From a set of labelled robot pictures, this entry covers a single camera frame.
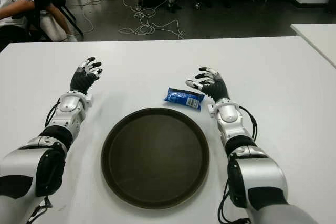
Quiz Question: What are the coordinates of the robot right hand black silver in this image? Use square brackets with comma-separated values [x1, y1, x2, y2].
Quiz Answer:
[185, 66, 229, 103]

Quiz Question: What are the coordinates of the blue Oreo cookie packet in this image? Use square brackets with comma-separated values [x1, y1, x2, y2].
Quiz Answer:
[162, 86, 205, 111]

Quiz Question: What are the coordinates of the round dark brown tray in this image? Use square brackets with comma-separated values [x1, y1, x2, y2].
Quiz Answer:
[101, 107, 211, 207]

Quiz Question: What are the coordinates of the white side table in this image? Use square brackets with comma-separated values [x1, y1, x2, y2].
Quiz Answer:
[290, 23, 336, 69]

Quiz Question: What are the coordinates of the robot left hand black silver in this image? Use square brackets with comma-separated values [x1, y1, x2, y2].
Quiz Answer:
[70, 56, 103, 95]

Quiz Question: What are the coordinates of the white cable on floor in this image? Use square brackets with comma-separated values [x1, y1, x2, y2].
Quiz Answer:
[81, 0, 187, 40]

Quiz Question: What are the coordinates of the bare leg of person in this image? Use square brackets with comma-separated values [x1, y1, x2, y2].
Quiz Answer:
[39, 6, 78, 42]

